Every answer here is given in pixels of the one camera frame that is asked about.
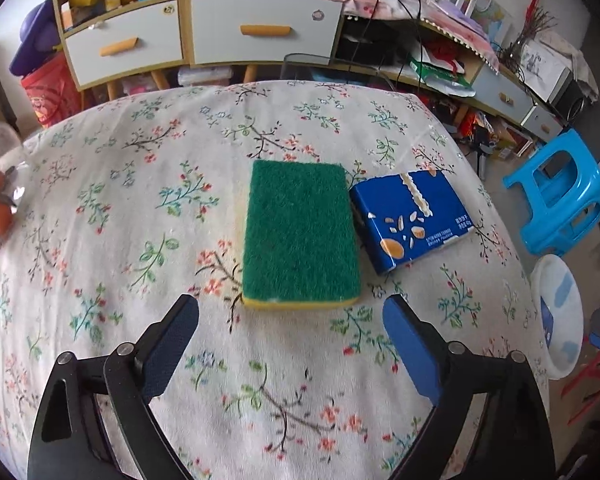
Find white plastic basin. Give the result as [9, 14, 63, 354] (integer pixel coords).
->
[530, 254, 585, 380]

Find red bag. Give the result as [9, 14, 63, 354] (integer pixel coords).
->
[21, 54, 84, 129]

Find blue plastic stool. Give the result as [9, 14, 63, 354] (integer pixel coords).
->
[502, 129, 600, 259]

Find floral tablecloth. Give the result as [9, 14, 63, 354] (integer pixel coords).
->
[0, 80, 552, 480]

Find black speaker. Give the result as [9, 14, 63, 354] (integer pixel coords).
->
[554, 80, 589, 122]

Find clear plastic container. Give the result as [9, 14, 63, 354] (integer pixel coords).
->
[177, 65, 232, 89]

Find dried twigs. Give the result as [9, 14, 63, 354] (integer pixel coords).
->
[499, 6, 557, 63]

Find black cable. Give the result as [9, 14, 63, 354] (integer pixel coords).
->
[352, 0, 433, 97]

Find red plastic stool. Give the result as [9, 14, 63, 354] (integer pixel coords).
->
[561, 349, 600, 427]

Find green bag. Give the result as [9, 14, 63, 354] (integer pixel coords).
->
[409, 57, 477, 99]

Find long low wooden cabinet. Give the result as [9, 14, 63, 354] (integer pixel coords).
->
[337, 10, 567, 142]

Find wide white cabinet drawer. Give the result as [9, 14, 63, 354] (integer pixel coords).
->
[189, 0, 344, 66]

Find clear plastic bag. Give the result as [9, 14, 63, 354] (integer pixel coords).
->
[0, 109, 32, 253]

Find white printed box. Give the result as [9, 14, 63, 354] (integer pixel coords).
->
[519, 39, 574, 107]

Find small white cabinet drawer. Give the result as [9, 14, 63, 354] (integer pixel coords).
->
[63, 0, 185, 89]

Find green and yellow sponge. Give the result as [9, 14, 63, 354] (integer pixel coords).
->
[241, 160, 364, 311]

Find grey low cabinet drawer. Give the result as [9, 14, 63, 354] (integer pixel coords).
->
[522, 105, 564, 142]
[472, 66, 534, 124]

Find dark blue torn box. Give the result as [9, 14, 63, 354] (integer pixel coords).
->
[348, 170, 477, 276]

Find purple bag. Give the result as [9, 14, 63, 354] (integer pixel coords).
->
[8, 0, 62, 77]

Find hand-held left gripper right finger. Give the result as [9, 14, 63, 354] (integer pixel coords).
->
[382, 294, 551, 480]

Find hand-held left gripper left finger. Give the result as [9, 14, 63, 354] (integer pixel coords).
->
[26, 294, 201, 480]

